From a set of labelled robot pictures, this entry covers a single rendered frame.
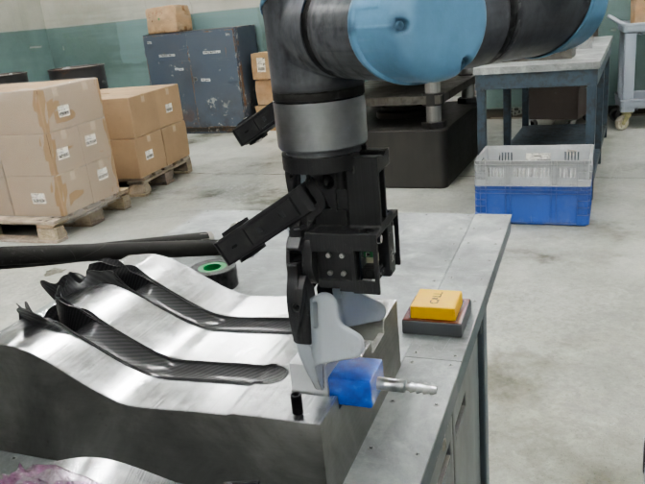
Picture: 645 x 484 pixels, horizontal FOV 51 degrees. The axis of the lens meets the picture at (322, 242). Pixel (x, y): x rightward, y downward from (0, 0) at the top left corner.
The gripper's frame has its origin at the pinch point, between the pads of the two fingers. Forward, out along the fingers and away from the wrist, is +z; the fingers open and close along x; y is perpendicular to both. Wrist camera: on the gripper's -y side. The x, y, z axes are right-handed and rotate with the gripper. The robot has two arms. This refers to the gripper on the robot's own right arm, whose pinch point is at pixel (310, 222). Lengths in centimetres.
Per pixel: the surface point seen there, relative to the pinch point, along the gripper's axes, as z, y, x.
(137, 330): 4.5, -11.1, -25.7
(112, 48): -5, -520, 651
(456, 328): 13.7, 19.6, -1.6
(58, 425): 10.4, -14.9, -36.1
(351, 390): 5.4, 15.7, -31.3
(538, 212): 88, 11, 287
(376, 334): 7.9, 13.3, -15.7
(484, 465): 71, 16, 45
